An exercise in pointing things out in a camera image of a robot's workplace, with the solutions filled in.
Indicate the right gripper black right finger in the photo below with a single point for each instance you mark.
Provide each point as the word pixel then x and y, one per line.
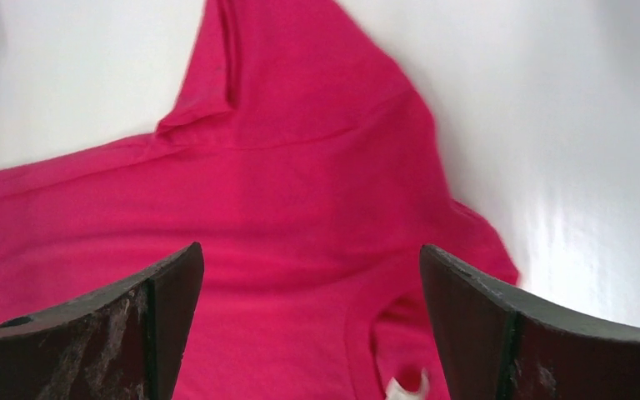
pixel 497 341

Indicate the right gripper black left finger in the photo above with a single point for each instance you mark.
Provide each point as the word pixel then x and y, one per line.
pixel 122 341

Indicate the red t shirt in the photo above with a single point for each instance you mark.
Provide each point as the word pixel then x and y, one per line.
pixel 304 161

